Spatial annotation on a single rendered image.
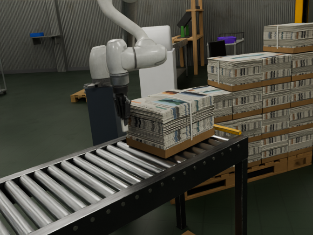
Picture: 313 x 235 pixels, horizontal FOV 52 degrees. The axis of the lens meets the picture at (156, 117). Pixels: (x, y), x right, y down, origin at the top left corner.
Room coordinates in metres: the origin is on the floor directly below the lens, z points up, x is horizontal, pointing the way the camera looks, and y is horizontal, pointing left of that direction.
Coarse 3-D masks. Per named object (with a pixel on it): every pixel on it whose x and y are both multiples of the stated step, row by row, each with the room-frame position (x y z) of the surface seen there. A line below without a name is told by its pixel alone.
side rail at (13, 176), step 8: (104, 144) 1.61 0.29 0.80; (112, 144) 1.61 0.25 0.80; (80, 152) 1.51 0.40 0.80; (56, 160) 1.44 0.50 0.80; (64, 160) 1.43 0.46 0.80; (32, 168) 1.37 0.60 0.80; (40, 168) 1.36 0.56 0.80; (8, 176) 1.30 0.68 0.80; (16, 176) 1.30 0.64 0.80; (32, 176) 1.33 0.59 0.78; (0, 184) 1.24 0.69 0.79
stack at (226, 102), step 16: (224, 96) 2.40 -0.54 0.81; (240, 96) 2.45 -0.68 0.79; (256, 96) 2.51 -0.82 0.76; (272, 96) 2.56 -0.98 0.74; (288, 96) 2.61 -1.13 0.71; (224, 112) 2.40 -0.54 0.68; (240, 112) 2.45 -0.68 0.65; (272, 112) 2.56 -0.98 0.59; (288, 112) 2.61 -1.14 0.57; (240, 128) 2.44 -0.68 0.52; (256, 128) 2.49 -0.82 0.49; (272, 128) 2.56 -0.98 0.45; (256, 144) 2.51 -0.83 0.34; (272, 144) 2.56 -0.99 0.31; (256, 160) 2.51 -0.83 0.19; (224, 176) 2.39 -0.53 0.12; (256, 176) 2.53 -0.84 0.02; (208, 192) 2.34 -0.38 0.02
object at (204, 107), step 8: (176, 96) 1.62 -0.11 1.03; (184, 96) 1.60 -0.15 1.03; (192, 96) 1.59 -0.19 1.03; (200, 96) 1.57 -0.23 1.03; (208, 96) 1.57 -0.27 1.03; (200, 104) 1.52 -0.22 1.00; (208, 104) 1.56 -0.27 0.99; (200, 112) 1.52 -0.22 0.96; (208, 112) 1.56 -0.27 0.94; (200, 120) 1.52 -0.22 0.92; (208, 120) 1.57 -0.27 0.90; (200, 128) 1.53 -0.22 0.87; (208, 128) 1.56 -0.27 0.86
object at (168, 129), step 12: (132, 108) 1.49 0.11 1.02; (144, 108) 1.43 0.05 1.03; (156, 108) 1.41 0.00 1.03; (168, 108) 1.40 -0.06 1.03; (180, 108) 1.42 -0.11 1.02; (132, 120) 1.52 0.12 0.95; (144, 120) 1.44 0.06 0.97; (156, 120) 1.37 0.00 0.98; (168, 120) 1.36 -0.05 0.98; (180, 120) 1.42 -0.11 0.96; (132, 132) 1.52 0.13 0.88; (144, 132) 1.45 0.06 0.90; (156, 132) 1.39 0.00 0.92; (168, 132) 1.37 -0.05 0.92; (180, 132) 1.42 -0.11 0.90; (156, 144) 1.39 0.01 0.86; (168, 144) 1.37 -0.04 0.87
